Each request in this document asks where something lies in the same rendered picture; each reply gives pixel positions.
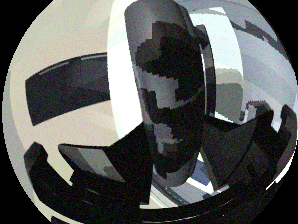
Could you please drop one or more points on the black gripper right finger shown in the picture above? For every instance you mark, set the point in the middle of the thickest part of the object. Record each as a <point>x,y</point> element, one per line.
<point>224,144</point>

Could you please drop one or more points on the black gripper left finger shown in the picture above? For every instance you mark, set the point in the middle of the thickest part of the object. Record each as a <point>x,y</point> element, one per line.
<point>128,161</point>

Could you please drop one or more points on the white square tile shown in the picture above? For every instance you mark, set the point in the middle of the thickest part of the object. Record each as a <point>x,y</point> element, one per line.
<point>200,177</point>

